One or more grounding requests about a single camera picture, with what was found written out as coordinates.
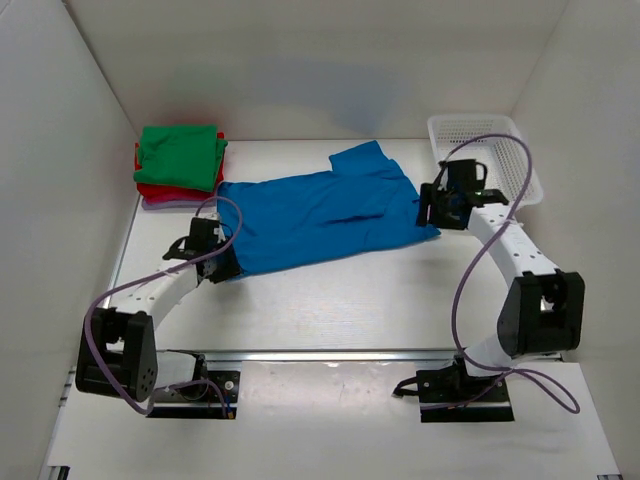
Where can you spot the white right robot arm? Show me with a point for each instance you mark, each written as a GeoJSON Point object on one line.
{"type": "Point", "coordinates": [543, 309]}

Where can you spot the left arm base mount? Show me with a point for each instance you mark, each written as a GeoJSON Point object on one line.
{"type": "Point", "coordinates": [201, 401]}

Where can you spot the blue t-shirt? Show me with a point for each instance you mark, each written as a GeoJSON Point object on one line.
{"type": "Point", "coordinates": [363, 203]}

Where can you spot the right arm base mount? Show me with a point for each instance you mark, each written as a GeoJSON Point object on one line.
{"type": "Point", "coordinates": [450, 395]}

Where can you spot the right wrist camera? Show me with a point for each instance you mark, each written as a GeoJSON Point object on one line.
{"type": "Point", "coordinates": [443, 168]}

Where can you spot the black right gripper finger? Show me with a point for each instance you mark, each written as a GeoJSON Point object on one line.
{"type": "Point", "coordinates": [424, 217]}
{"type": "Point", "coordinates": [426, 196]}

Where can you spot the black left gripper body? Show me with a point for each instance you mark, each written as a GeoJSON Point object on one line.
{"type": "Point", "coordinates": [218, 257]}

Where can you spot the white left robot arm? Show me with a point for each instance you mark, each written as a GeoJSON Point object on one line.
{"type": "Point", "coordinates": [118, 356]}

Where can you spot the folded green t-shirt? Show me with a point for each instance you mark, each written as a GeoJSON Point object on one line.
{"type": "Point", "coordinates": [184, 156]}

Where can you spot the white plastic mesh basket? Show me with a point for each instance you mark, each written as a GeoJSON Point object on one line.
{"type": "Point", "coordinates": [505, 159]}

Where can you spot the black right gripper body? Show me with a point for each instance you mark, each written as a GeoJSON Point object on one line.
{"type": "Point", "coordinates": [439, 210]}

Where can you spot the folded purple t-shirt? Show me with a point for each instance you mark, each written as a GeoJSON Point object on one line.
{"type": "Point", "coordinates": [149, 205]}

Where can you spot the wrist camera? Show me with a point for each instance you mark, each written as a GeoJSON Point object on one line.
{"type": "Point", "coordinates": [443, 168]}
{"type": "Point", "coordinates": [212, 216]}

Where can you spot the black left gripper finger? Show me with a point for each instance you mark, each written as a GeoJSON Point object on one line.
{"type": "Point", "coordinates": [230, 262]}
{"type": "Point", "coordinates": [225, 274]}

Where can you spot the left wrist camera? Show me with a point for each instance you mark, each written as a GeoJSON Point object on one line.
{"type": "Point", "coordinates": [212, 216]}

